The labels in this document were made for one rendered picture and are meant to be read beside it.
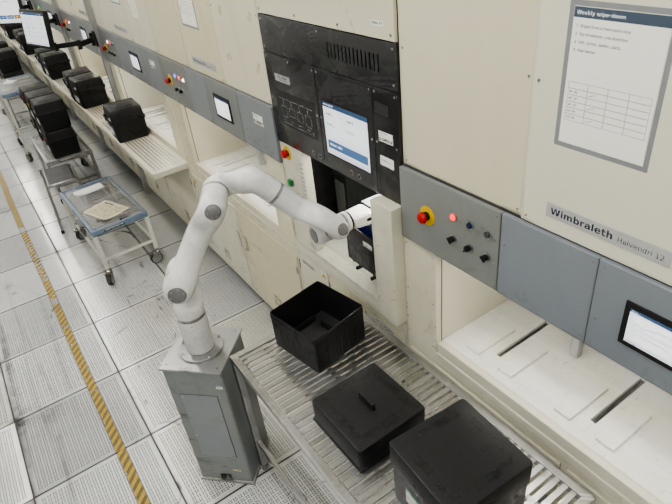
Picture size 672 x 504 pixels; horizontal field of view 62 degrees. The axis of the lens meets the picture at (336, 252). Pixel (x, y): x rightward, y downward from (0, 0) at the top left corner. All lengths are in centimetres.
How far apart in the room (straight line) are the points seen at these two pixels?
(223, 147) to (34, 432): 211
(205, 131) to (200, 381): 202
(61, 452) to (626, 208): 296
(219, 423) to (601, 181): 188
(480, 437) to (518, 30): 109
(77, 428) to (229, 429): 115
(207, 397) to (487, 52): 175
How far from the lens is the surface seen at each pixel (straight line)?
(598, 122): 137
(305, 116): 236
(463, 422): 176
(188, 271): 219
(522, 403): 202
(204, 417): 264
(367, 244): 227
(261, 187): 203
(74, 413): 365
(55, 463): 345
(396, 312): 222
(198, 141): 398
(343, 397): 204
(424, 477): 165
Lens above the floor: 238
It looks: 34 degrees down
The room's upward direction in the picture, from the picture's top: 7 degrees counter-clockwise
